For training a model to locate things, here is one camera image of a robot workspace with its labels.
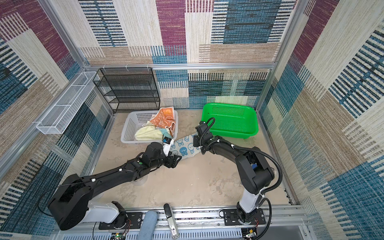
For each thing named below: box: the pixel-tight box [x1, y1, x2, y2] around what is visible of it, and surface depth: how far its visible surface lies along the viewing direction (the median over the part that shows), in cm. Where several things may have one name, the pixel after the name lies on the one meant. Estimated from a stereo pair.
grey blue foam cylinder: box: [137, 210, 158, 240], surface depth 71 cm
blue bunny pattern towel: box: [170, 133, 201, 159], surface depth 98 cm
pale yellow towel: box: [134, 125, 163, 141], surface depth 101 cm
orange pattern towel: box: [150, 106, 176, 137], surface depth 107 cm
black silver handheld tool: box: [163, 203, 180, 240], surface depth 71 cm
